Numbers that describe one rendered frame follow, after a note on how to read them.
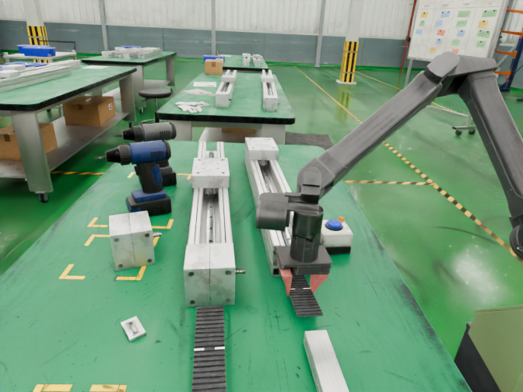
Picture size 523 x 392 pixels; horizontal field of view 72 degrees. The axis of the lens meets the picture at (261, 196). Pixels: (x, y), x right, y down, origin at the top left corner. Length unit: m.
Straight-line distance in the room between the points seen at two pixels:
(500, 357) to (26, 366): 0.78
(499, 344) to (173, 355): 0.55
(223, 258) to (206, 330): 0.15
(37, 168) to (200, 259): 2.48
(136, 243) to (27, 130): 2.26
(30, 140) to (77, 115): 1.57
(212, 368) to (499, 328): 0.48
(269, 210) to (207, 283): 0.19
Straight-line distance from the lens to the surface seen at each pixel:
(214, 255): 0.76
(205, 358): 0.65
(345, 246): 0.96
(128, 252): 0.89
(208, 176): 1.07
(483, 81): 0.91
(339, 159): 0.73
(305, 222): 0.68
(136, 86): 6.05
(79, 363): 0.73
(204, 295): 0.76
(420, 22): 6.99
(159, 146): 1.06
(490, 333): 0.78
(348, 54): 10.84
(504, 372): 0.76
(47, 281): 0.94
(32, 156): 3.11
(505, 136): 0.86
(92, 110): 4.51
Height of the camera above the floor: 1.30
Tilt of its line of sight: 25 degrees down
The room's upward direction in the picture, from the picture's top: 3 degrees clockwise
